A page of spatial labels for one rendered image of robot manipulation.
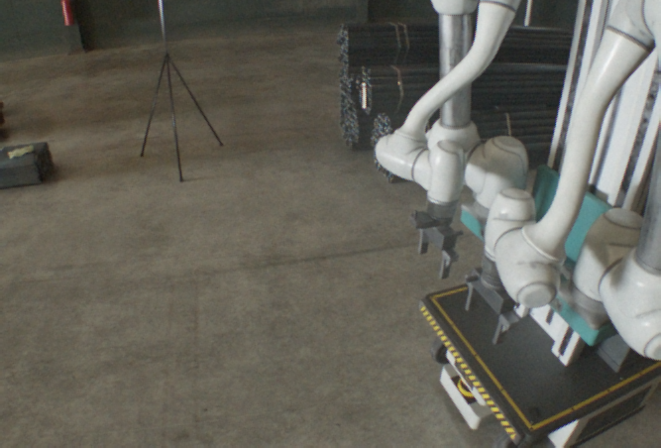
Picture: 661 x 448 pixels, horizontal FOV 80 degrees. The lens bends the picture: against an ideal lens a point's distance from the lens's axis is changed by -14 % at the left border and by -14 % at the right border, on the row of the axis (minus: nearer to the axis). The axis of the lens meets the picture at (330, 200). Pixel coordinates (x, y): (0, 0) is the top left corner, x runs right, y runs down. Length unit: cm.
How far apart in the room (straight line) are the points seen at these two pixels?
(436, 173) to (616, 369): 97
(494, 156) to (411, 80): 169
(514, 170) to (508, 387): 69
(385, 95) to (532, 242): 220
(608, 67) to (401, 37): 265
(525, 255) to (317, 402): 118
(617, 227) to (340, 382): 122
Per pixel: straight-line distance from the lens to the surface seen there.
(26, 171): 395
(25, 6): 1061
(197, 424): 184
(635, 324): 104
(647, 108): 129
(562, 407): 159
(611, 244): 116
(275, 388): 189
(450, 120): 149
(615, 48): 95
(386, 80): 300
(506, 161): 144
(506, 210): 100
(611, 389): 172
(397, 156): 128
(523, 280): 87
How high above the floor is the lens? 151
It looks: 30 degrees down
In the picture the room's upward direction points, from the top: straight up
